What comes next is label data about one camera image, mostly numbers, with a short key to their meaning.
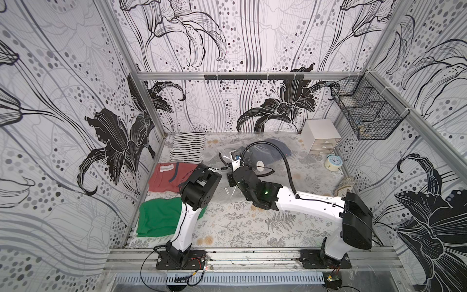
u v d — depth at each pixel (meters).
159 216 0.83
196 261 0.72
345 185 0.91
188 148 1.14
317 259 0.73
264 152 0.88
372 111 0.88
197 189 0.56
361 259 0.73
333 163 0.99
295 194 0.50
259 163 0.85
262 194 0.55
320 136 0.99
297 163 1.04
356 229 0.41
